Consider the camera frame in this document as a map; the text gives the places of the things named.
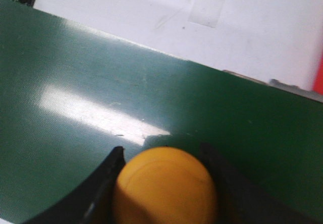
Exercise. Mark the red plastic tray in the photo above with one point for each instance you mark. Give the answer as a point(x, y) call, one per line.
point(318, 82)

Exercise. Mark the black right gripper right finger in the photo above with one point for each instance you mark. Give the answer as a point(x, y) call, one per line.
point(240, 200)

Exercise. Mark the green conveyor belt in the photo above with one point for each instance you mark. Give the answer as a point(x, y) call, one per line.
point(70, 94)

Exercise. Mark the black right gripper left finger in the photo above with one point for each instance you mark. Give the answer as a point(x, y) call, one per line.
point(91, 201)

